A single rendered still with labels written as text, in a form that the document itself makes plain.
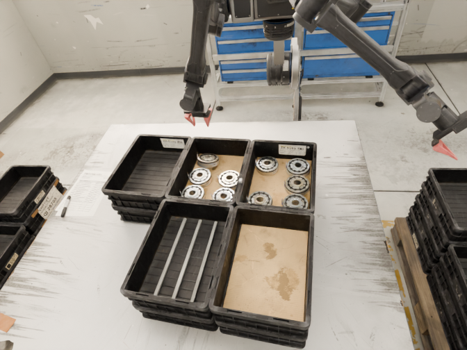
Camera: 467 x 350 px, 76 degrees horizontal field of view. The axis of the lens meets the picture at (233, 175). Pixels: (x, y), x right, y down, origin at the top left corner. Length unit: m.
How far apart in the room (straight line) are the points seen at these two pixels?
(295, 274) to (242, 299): 0.20
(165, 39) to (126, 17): 0.50
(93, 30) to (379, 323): 4.21
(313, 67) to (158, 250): 2.39
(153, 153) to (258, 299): 0.94
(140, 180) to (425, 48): 3.60
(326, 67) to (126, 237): 2.39
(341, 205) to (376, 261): 0.29
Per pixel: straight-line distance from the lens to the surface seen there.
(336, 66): 3.16
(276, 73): 1.51
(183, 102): 1.16
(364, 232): 1.41
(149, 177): 1.53
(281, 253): 1.16
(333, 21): 0.91
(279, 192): 1.33
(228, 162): 1.48
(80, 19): 4.53
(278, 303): 1.08
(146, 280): 1.20
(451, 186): 2.04
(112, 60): 4.58
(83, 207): 1.74
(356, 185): 1.57
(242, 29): 2.98
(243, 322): 1.05
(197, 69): 1.13
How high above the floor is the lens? 1.84
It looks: 45 degrees down
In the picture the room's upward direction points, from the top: 9 degrees counter-clockwise
